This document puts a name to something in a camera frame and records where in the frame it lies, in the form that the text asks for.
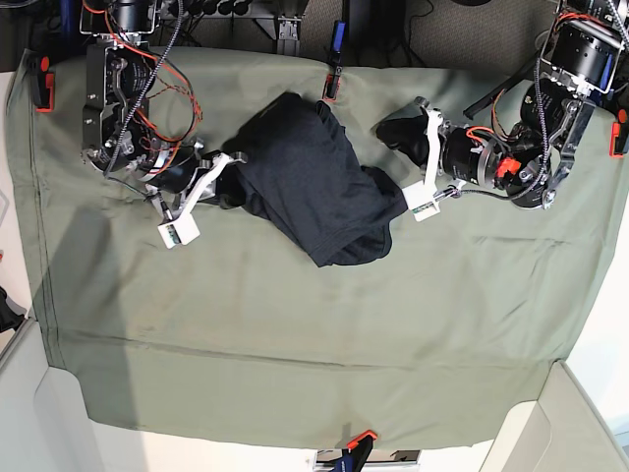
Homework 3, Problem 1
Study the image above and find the sage green table cloth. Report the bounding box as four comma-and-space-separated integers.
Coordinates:
5, 58, 628, 448

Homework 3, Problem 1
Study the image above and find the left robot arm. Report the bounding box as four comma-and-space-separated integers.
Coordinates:
375, 1, 628, 221

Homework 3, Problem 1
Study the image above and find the blue clamp top left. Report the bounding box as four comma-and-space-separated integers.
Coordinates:
58, 0, 83, 50

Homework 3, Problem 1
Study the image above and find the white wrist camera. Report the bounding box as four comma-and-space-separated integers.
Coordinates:
158, 214, 200, 249
402, 181, 440, 222

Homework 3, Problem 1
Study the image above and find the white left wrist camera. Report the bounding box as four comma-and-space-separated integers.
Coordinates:
402, 181, 440, 222

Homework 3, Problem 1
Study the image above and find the orange clamp right edge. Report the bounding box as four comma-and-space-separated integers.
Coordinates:
609, 108, 629, 158

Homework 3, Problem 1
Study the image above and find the orange clamp top left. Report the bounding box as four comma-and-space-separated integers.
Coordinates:
27, 54, 55, 113

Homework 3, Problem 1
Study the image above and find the metal table leg bracket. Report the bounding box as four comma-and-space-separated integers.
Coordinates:
275, 17, 301, 57

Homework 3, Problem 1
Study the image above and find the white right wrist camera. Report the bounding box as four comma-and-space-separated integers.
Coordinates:
158, 214, 200, 249

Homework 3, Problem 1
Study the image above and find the dark navy long-sleeve T-shirt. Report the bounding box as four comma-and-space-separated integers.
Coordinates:
222, 92, 407, 267

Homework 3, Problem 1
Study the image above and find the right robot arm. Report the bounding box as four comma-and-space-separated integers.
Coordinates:
81, 1, 219, 213

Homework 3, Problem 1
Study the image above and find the orange black clamp bottom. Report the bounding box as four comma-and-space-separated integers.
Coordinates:
331, 430, 378, 472

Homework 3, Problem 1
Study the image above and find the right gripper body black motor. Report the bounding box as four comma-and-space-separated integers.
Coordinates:
142, 142, 246, 221

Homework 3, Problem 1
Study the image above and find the black object left edge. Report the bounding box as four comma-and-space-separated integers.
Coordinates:
0, 287, 26, 333

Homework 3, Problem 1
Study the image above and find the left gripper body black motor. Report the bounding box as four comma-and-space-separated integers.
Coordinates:
414, 96, 522, 198

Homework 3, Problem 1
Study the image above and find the blue orange clamp top centre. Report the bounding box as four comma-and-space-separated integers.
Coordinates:
322, 21, 346, 101

